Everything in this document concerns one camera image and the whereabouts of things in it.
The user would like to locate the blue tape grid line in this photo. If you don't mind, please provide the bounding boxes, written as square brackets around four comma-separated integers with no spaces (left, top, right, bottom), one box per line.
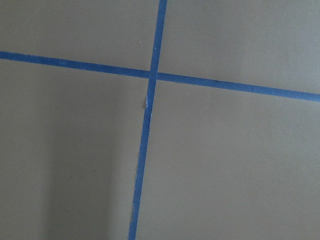
[0,50,320,103]
[127,0,168,240]

